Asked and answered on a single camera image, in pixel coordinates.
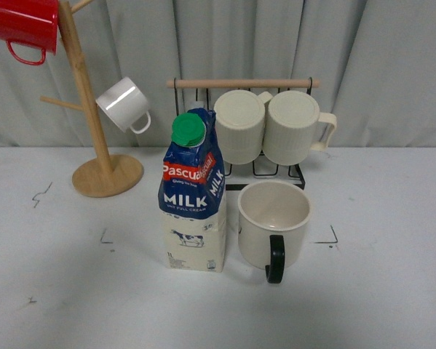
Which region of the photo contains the wooden mug tree stand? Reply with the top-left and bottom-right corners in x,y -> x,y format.
40,1 -> 144,198

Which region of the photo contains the red plastic mug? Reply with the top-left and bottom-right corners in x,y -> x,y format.
0,0 -> 59,66

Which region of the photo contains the cream ribbed mug left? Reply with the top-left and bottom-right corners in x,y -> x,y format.
214,89 -> 273,165

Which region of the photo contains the cream ribbed mug right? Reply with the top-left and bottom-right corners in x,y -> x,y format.
262,90 -> 337,166

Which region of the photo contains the white ceramic mug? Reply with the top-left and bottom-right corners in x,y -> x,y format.
95,77 -> 151,135

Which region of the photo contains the cream mug black handle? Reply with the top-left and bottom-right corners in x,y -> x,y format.
237,180 -> 312,284

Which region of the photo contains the cream ribbed mug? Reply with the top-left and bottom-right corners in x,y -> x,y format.
214,89 -> 273,165
262,90 -> 337,166

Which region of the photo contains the blue Pascual milk carton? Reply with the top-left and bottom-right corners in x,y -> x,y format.
158,108 -> 226,272

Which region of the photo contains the black wire mug rack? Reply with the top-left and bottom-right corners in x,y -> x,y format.
166,77 -> 320,191

